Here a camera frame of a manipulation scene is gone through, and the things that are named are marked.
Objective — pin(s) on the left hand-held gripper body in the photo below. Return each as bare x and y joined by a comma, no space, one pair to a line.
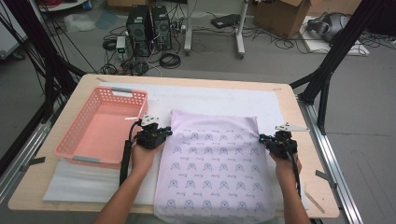
151,137

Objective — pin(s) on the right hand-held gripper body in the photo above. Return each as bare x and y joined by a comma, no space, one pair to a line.
281,146

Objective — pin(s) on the lilac printed towel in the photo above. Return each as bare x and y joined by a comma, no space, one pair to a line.
214,168

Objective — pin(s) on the person's left hand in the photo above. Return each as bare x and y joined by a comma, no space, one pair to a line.
143,158

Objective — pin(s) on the person's right hand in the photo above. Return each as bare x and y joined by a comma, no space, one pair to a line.
288,171

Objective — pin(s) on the pink perforated plastic basket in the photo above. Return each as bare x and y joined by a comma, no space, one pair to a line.
99,137

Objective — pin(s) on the white foam mat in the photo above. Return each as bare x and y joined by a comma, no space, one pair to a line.
211,99

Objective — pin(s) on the white adapter with green light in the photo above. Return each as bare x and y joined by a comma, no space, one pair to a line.
120,45

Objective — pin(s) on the narrow black computer tower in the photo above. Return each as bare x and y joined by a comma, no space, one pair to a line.
162,28

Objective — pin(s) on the wide black computer tower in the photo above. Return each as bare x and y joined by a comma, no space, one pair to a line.
138,31

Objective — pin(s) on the white metal stand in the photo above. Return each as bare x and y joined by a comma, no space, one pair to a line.
239,34

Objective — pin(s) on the open cardboard box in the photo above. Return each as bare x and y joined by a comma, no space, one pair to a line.
280,18

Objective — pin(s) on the flat black device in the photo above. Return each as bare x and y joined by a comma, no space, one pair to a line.
224,21

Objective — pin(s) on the white flat board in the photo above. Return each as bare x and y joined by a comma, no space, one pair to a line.
358,49

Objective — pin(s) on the grey and white device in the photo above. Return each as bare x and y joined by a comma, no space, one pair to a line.
330,26

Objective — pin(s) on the clear plastic bag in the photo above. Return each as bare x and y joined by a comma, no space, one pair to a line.
79,22

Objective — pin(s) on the white round table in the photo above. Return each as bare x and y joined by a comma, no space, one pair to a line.
62,5

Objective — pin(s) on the aluminium rail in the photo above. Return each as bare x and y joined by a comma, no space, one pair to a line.
28,146
333,161

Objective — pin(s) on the grey metal bracket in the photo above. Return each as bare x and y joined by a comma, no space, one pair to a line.
32,162
326,178

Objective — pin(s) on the black frame strut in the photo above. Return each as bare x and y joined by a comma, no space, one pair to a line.
333,53
40,46

